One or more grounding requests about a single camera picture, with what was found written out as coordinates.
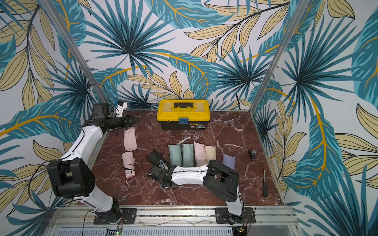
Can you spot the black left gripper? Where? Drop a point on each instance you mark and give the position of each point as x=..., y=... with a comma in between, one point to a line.
x=127, y=122

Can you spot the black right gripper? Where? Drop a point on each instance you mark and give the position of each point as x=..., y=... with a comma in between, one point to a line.
x=161, y=164

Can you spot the black sleeved umbrella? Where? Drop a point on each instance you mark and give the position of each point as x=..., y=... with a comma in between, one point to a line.
x=157, y=159

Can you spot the pink umbrella sleeve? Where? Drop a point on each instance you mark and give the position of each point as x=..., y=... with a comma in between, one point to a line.
x=130, y=143

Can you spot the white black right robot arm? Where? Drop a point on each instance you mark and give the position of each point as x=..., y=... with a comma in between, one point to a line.
x=215, y=176

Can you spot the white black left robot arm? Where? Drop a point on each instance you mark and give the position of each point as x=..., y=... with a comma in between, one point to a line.
x=71, y=177

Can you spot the mint sleeved umbrella left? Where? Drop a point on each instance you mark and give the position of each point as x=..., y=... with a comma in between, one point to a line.
x=175, y=154

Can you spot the mint sleeved umbrella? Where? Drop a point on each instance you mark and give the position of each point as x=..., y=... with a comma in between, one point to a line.
x=175, y=154
x=188, y=155

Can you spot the mint sleeved umbrella right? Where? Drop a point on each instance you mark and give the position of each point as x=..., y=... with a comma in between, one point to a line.
x=188, y=155

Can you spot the pink sleeved umbrella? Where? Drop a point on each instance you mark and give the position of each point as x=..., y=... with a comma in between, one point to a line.
x=200, y=154

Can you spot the beige sleeved umbrella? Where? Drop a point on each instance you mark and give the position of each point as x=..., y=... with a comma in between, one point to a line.
x=210, y=152

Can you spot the yellow black toolbox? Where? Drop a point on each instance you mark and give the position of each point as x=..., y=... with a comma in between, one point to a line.
x=183, y=114

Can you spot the lavender sleeved umbrella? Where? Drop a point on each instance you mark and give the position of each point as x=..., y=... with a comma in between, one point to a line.
x=228, y=161

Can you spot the small black electrical part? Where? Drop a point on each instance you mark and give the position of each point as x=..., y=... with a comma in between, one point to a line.
x=252, y=153

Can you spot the aluminium frame rail left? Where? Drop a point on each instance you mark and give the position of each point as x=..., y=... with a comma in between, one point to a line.
x=57, y=20

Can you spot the aluminium frame rail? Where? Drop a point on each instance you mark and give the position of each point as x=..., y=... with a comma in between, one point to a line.
x=293, y=23
x=57, y=20

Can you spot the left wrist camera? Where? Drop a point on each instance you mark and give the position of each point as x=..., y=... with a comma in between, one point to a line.
x=120, y=107

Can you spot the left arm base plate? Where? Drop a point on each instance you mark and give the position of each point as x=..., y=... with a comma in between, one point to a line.
x=114, y=217

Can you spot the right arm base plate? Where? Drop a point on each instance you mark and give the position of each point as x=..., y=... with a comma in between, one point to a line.
x=224, y=217

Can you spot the black handled screwdriver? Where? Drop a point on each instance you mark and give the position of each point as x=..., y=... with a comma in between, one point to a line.
x=265, y=189

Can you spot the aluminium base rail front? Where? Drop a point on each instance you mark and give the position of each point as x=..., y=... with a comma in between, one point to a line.
x=175, y=221

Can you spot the aluminium frame rail right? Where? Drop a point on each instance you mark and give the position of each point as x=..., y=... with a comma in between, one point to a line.
x=293, y=23

